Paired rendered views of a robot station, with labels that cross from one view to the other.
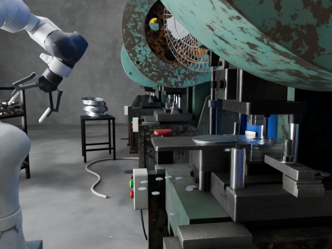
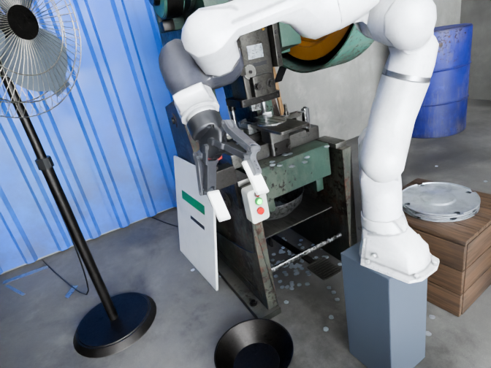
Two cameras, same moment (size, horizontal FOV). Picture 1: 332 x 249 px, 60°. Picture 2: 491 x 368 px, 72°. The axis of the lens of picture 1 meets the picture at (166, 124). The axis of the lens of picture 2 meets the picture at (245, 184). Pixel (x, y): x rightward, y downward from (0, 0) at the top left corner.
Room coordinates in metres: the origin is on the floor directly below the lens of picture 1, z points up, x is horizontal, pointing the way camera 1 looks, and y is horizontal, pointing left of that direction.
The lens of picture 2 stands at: (1.35, 1.18, 1.13)
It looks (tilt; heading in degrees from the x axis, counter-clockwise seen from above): 23 degrees down; 254
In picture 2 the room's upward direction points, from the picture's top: 12 degrees counter-clockwise
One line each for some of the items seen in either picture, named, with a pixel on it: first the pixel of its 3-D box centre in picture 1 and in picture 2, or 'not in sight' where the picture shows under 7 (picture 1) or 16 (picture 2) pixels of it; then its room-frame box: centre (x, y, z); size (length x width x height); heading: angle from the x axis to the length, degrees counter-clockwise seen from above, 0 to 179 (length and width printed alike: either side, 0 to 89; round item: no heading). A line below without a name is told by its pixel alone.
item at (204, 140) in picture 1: (197, 162); (280, 138); (0.79, -0.09, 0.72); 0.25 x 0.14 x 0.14; 98
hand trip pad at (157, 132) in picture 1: (163, 139); not in sight; (1.11, 0.01, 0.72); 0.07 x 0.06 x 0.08; 98
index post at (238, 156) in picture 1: (237, 166); (305, 117); (0.62, -0.16, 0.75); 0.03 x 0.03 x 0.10; 8
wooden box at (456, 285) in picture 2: not in sight; (435, 239); (0.27, 0.23, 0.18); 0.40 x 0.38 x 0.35; 104
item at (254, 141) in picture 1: (255, 146); (258, 123); (0.81, -0.26, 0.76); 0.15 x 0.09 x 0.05; 8
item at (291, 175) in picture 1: (289, 161); (287, 114); (0.65, -0.29, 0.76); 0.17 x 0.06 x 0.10; 8
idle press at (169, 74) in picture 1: (209, 93); not in sight; (2.58, -0.39, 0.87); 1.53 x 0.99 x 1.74; 96
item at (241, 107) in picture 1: (259, 110); (253, 100); (0.82, -0.27, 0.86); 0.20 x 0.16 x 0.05; 8
